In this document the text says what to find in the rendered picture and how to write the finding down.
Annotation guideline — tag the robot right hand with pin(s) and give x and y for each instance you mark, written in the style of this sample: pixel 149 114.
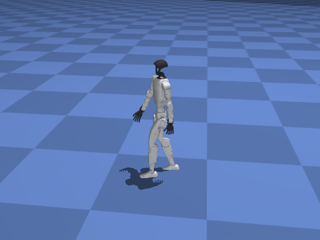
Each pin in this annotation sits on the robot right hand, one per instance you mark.
pixel 138 115

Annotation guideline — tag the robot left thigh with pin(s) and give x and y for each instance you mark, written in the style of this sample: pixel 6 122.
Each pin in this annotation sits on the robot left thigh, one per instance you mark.
pixel 155 131

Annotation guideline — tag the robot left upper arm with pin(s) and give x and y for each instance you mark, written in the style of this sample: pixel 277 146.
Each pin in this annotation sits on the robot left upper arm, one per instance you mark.
pixel 167 92

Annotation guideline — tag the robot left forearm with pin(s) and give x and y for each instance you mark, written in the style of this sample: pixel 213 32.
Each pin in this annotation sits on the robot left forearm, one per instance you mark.
pixel 169 110

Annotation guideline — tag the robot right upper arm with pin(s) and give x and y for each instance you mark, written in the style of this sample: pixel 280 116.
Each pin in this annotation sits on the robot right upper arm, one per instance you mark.
pixel 149 93

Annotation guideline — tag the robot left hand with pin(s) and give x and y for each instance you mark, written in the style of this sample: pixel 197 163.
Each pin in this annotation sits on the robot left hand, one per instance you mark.
pixel 170 128

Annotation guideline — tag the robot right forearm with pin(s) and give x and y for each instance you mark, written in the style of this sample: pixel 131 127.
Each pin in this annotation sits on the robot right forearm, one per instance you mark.
pixel 146 102

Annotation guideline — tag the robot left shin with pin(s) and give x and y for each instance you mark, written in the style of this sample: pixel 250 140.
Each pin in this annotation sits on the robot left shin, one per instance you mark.
pixel 152 158

